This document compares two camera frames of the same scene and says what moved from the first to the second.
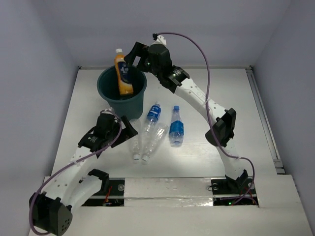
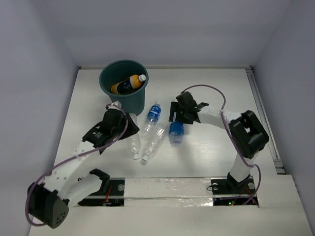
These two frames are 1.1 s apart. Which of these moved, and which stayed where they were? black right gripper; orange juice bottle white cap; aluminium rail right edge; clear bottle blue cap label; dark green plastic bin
Moved: orange juice bottle white cap; black right gripper
Stayed: dark green plastic bin; clear bottle blue cap label; aluminium rail right edge
